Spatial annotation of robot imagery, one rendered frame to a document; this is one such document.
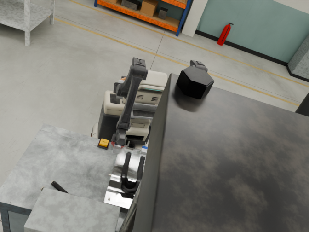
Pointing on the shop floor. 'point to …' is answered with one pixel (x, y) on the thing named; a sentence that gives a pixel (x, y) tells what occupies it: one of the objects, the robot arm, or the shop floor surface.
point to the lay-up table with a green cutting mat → (25, 15)
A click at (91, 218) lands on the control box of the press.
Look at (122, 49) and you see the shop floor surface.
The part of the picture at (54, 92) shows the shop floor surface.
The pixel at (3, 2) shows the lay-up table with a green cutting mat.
